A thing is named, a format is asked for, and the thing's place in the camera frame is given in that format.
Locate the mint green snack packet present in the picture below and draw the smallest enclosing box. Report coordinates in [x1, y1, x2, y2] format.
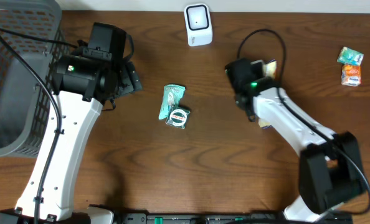
[158, 84, 186, 119]

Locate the yellow snack bag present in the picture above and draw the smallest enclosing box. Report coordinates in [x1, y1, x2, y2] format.
[259, 60, 277, 129]

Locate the small orange juice carton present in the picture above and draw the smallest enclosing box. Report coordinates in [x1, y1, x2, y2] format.
[341, 65, 361, 86]

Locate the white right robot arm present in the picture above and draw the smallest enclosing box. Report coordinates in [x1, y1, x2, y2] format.
[225, 58, 370, 223]

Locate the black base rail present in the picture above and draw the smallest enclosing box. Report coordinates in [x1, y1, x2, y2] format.
[119, 212, 354, 224]

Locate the white barcode scanner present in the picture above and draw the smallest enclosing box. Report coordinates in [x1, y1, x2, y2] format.
[183, 3, 213, 47]

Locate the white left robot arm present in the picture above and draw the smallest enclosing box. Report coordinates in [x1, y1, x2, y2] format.
[0, 55, 142, 224]

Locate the round dark green packet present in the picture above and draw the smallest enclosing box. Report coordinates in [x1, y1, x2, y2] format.
[166, 106, 191, 129]

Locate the small teal white packet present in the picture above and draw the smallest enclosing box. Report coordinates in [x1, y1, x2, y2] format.
[337, 47, 364, 66]

